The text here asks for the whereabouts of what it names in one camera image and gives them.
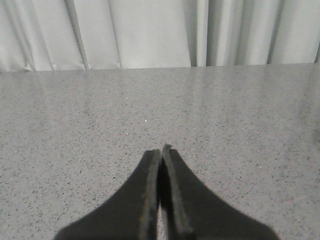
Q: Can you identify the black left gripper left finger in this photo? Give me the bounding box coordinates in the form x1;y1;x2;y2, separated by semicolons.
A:
54;149;161;240

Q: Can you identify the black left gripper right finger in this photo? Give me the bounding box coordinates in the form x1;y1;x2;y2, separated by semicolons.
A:
161;144;278;240

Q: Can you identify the white pleated curtain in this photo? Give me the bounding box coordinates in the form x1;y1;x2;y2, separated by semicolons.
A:
0;0;320;72

